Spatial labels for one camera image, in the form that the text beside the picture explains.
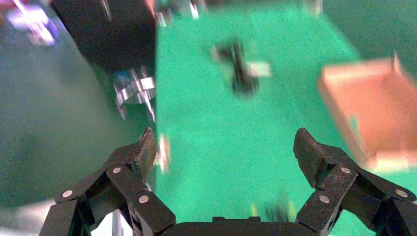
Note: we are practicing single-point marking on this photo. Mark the shiny metal clamp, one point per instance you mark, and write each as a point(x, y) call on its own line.
point(137, 88)

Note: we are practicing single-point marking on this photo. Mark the open cardboard box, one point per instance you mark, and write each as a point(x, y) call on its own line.
point(374, 107)

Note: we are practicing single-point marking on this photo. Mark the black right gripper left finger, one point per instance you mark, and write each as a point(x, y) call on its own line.
point(130, 185)

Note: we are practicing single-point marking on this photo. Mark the green table cloth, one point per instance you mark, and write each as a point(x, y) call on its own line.
point(228, 146)

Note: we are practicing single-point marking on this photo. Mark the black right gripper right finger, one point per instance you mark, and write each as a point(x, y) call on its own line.
point(338, 182)

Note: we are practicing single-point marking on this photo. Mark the black robot chest housing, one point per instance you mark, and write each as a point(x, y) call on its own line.
point(110, 32)

